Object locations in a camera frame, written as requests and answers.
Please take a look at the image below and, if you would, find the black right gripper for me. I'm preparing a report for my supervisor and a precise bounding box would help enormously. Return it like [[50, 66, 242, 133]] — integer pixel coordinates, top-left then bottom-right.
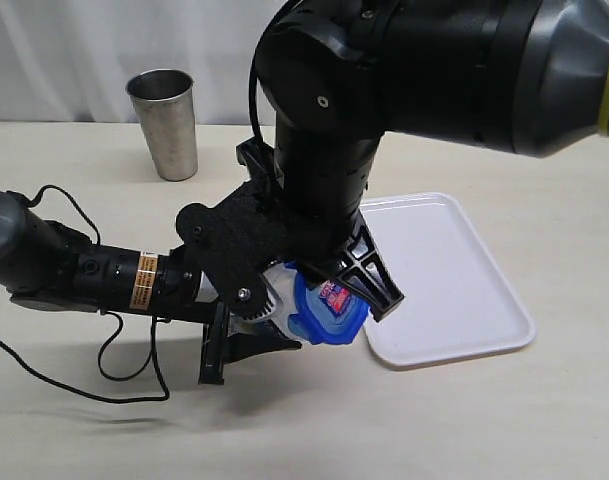
[[175, 138, 404, 321]]

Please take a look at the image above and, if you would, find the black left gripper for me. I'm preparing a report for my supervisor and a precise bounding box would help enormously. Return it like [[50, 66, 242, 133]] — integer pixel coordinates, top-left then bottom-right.
[[171, 245, 302, 385]]

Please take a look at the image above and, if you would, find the blue plastic container lid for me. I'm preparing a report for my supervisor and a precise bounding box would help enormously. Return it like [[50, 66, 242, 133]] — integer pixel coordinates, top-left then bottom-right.
[[284, 263, 370, 346]]

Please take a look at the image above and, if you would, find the stainless steel cup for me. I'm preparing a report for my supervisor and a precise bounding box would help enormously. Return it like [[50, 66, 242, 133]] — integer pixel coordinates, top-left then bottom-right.
[[126, 69, 198, 182]]

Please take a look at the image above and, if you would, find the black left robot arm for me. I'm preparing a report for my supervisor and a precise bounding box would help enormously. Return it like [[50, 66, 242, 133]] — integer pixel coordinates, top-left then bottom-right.
[[0, 191, 302, 385]]

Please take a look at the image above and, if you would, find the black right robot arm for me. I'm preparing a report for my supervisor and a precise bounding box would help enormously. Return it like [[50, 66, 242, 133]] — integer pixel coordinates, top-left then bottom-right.
[[176, 1, 609, 319]]

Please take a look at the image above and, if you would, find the white plastic tray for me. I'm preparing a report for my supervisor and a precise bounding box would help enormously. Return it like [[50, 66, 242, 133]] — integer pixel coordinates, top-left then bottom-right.
[[361, 192, 537, 370]]

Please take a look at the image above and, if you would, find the white backdrop curtain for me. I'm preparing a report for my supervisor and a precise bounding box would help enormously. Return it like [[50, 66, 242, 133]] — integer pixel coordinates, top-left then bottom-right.
[[0, 0, 609, 130]]

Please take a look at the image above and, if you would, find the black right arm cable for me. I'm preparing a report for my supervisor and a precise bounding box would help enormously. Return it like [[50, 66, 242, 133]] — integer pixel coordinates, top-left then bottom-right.
[[247, 44, 265, 144]]

